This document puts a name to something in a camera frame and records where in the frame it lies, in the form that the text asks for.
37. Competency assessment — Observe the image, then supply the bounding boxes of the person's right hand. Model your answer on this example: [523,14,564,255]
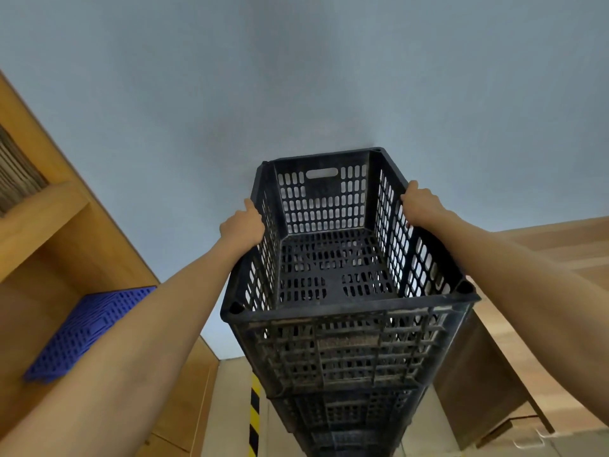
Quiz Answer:
[400,180,452,229]

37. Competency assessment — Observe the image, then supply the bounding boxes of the person's left hand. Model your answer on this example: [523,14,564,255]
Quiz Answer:
[218,198,266,255]

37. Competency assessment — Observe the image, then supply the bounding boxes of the black plastic crate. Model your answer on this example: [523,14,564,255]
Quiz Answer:
[267,383,431,443]
[296,425,406,457]
[220,147,481,401]

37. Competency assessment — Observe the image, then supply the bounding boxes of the person's left forearm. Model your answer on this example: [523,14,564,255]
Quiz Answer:
[0,240,251,457]

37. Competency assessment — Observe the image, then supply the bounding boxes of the person's right forearm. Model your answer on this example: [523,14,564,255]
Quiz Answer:
[418,211,609,424]

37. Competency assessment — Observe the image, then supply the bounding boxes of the wooden wall cabinet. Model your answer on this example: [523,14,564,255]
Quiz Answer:
[0,70,221,457]

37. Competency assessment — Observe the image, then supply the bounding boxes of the light wooden office desk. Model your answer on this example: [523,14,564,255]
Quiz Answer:
[433,216,609,451]

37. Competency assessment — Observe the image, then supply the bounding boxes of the blue plastic grid mat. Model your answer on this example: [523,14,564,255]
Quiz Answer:
[23,286,158,384]

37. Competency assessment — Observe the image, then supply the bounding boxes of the stack of flattened cardboard boxes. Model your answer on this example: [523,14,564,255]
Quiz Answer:
[0,123,49,218]

